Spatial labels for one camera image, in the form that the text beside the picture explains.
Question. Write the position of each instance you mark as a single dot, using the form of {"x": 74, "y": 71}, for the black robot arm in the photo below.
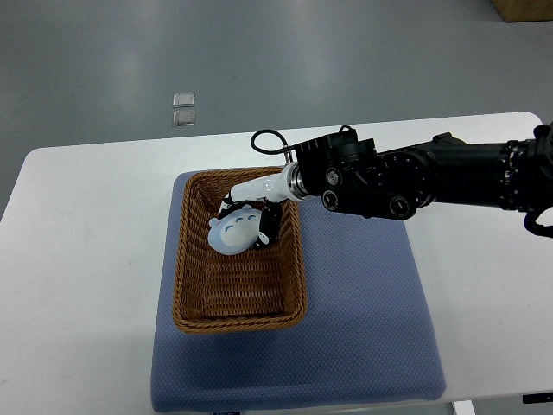
{"x": 351, "y": 177}

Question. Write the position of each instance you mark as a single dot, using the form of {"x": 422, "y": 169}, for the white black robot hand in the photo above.
{"x": 273, "y": 189}

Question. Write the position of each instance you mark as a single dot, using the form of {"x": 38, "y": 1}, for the blue quilted mat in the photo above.
{"x": 367, "y": 336}

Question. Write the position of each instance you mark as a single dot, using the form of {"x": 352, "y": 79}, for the blue plush toy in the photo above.
{"x": 236, "y": 232}

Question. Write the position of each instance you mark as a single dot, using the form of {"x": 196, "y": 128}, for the upper silver floor plate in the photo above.
{"x": 183, "y": 100}

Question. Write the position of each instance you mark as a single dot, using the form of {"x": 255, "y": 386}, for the brown wicker basket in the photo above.
{"x": 254, "y": 290}

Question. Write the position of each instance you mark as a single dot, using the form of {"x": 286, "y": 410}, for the brown cardboard box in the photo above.
{"x": 524, "y": 10}

